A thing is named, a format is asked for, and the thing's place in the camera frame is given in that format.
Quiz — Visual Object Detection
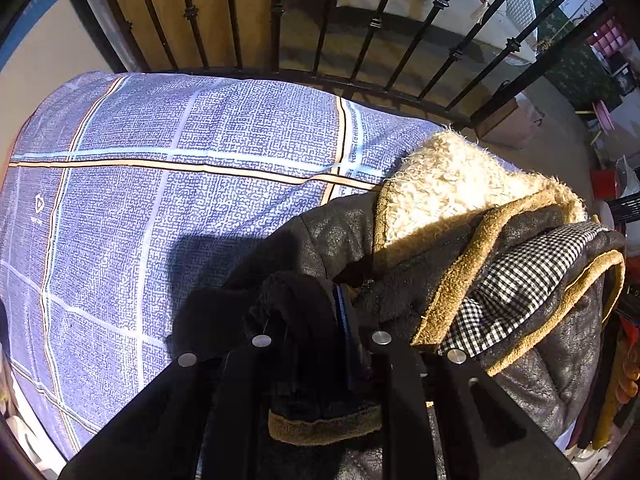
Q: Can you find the pink small stool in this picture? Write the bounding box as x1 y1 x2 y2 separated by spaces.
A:
575 100 615 146

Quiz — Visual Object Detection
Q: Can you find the blue plaid bed sheet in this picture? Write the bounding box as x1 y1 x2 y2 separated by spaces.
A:
1 73 439 457

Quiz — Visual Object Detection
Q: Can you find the brown paper shopping bag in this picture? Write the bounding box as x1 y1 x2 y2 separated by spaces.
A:
474 92 544 150

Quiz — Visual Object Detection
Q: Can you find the black quilted shearling jacket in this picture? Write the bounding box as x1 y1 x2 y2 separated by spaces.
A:
167 128 629 480

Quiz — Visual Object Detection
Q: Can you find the black iron bed footboard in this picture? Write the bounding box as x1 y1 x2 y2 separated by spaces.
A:
70 0 613 128

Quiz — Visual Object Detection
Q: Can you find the blue and white wall poster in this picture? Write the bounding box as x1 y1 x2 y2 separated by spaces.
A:
0 0 58 68

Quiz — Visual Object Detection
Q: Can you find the green patterned cabinet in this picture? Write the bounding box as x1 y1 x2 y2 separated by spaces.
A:
537 8 623 110

